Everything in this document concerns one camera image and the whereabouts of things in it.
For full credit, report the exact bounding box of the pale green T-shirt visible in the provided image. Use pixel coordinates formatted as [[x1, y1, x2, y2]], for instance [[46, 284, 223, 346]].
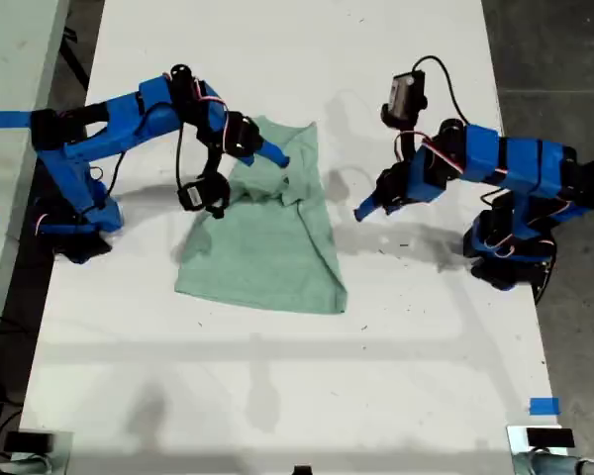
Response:
[[171, 115, 349, 316]]

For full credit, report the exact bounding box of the long blue tape strip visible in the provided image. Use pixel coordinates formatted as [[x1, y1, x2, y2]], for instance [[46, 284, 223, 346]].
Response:
[[0, 111, 34, 130]]

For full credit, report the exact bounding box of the pale grey side table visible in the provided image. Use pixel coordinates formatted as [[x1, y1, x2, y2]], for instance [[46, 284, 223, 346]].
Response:
[[0, 0, 70, 377]]

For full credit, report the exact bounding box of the blue tape square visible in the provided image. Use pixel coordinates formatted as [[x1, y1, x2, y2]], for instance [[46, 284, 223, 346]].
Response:
[[529, 397, 560, 417]]

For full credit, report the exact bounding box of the small black box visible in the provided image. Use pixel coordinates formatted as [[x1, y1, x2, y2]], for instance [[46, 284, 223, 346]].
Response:
[[526, 427, 575, 449], [3, 431, 56, 453]]

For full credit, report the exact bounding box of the grey tube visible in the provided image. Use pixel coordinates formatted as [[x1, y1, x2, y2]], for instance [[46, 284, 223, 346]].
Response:
[[512, 452, 594, 475]]

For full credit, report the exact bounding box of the black camera stalk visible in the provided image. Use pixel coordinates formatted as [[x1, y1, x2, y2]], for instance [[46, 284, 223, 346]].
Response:
[[395, 116, 425, 164], [197, 141, 224, 179]]

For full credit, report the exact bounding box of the black camera cable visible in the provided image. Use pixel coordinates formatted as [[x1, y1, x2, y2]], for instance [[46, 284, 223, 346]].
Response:
[[411, 54, 471, 125], [174, 121, 187, 192]]

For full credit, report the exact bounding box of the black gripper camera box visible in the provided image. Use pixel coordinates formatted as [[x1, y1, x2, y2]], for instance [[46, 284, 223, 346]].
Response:
[[176, 171, 232, 220], [379, 70, 430, 129]]

